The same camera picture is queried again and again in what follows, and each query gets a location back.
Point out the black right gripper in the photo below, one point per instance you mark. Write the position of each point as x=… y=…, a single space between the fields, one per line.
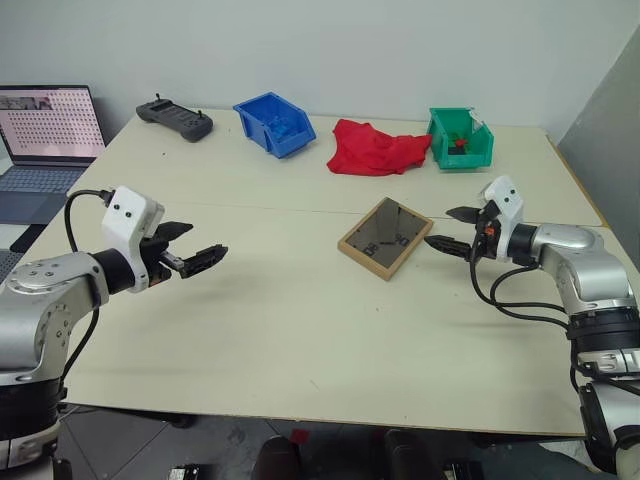
x=487 y=240

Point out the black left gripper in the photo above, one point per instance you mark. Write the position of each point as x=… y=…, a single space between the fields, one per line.
x=155 y=255

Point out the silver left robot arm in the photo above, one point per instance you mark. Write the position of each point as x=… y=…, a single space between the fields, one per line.
x=30 y=310

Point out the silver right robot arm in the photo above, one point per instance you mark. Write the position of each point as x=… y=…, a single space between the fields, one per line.
x=590 y=280

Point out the red and black small part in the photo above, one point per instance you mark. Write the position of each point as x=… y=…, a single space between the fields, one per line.
x=460 y=144

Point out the green plastic bin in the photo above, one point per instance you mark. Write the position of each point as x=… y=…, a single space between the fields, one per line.
x=440 y=145

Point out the white label card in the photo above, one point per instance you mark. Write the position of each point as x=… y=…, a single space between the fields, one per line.
x=475 y=120

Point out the red cloth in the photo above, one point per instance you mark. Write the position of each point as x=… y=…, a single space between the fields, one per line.
x=370 y=150

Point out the gray handheld remote controller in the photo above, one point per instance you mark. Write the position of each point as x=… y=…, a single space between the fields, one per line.
x=175 y=120

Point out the blue plastic bin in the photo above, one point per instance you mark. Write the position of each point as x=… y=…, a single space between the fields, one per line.
x=255 y=122

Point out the blue plastic parts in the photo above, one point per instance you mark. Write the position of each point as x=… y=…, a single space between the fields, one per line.
x=282 y=130

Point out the gray partition panel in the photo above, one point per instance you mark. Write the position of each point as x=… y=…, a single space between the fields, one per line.
x=605 y=150

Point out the gray laptop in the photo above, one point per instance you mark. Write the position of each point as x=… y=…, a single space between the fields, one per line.
x=50 y=120

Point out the red floor marker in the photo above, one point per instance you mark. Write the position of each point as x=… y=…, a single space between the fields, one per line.
x=300 y=435

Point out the dark rounded shape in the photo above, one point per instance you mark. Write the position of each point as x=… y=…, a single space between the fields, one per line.
x=277 y=460

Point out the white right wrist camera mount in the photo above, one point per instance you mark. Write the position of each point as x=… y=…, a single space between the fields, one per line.
x=505 y=197

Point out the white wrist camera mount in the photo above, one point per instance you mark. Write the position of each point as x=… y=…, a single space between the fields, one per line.
x=505 y=197
x=125 y=220

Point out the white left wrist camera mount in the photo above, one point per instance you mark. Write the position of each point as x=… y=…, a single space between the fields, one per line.
x=125 y=220

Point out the wooden picture frame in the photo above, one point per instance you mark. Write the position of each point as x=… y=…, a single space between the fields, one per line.
x=385 y=235

